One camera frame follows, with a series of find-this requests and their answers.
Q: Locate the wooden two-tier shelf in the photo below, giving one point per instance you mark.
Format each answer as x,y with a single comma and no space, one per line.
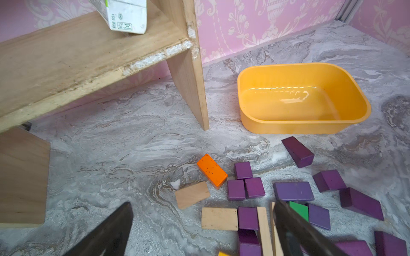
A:
55,66

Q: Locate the white green juice carton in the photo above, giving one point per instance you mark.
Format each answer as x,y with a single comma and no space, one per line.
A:
128,16

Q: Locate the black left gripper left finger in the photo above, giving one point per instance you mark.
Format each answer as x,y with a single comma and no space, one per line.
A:
110,238

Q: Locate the purple cube brick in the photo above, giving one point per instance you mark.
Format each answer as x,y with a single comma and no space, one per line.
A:
236,190
243,170
254,188

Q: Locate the orange wooden brick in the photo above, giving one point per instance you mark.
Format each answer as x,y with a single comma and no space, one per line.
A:
215,174

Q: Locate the yellow plastic storage bin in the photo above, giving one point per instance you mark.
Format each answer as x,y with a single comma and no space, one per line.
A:
310,98

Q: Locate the natural wood long brick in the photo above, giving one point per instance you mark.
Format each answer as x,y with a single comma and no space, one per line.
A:
264,232

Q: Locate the green wooden brick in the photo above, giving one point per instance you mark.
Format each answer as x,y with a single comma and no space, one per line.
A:
302,210

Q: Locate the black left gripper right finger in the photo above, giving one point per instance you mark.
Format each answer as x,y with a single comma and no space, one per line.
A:
296,234

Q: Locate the purple flat brick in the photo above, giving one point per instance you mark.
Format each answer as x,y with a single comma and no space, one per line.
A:
293,191

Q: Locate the natural wood flat brick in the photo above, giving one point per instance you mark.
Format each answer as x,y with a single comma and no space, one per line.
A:
220,219

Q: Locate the purple long brick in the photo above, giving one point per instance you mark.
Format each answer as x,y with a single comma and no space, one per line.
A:
358,202

